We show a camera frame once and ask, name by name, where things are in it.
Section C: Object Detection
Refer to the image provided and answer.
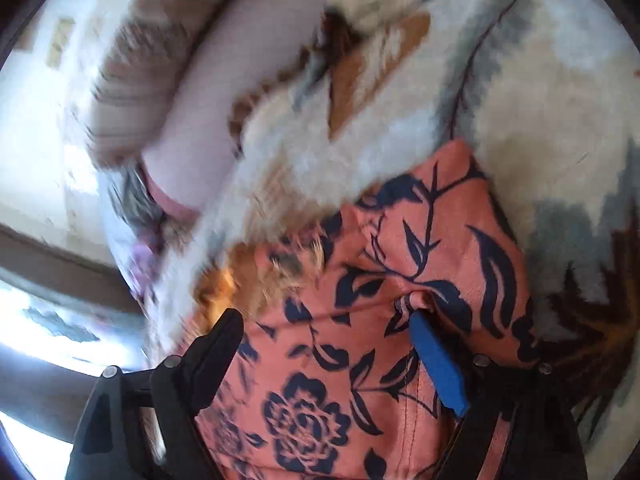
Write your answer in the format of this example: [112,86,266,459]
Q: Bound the pink pillow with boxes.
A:
[140,0,341,221]

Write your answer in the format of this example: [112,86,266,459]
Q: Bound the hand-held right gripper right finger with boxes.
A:
[395,297,588,480]

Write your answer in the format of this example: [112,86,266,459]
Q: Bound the orange floral garment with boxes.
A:
[192,140,543,480]

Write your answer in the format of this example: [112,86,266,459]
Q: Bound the grey purple floral cloth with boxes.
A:
[100,165,171,306]

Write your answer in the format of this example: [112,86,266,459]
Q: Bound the printed fleece blanket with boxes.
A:
[140,0,640,461]

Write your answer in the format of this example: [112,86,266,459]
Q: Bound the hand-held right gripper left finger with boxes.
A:
[65,307,246,480]

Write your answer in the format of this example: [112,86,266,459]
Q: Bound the brown wooden frame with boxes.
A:
[0,222,143,316]

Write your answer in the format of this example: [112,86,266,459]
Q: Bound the brown striped pillow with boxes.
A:
[85,0,266,171]

